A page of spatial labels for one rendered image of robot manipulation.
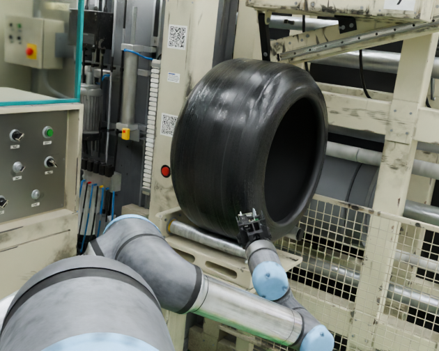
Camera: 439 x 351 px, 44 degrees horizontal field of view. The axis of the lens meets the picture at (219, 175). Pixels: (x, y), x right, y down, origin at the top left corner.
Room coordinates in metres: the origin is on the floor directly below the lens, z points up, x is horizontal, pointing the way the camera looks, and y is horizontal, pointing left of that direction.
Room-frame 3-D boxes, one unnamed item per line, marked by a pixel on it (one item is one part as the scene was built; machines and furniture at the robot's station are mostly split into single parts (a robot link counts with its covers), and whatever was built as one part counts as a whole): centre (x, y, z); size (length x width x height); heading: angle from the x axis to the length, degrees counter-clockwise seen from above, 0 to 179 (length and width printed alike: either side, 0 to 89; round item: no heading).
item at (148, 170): (1.89, 0.24, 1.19); 0.05 x 0.04 x 0.48; 148
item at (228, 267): (1.63, 0.00, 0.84); 0.36 x 0.09 x 0.06; 58
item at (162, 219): (1.85, 0.07, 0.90); 0.40 x 0.03 x 0.10; 148
